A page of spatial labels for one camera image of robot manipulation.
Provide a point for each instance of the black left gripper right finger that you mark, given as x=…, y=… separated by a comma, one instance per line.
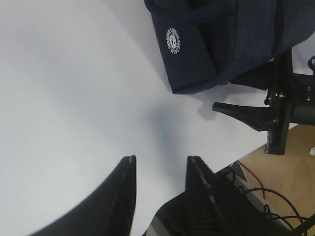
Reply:
x=214, y=206

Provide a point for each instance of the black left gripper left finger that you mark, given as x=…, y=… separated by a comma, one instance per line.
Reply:
x=108, y=211

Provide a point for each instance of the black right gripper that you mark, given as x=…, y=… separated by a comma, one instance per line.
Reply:
x=274, y=76

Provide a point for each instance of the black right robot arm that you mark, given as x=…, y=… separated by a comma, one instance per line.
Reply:
x=290, y=99

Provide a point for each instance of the navy blue fabric bag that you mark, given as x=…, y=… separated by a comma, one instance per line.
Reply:
x=206, y=43

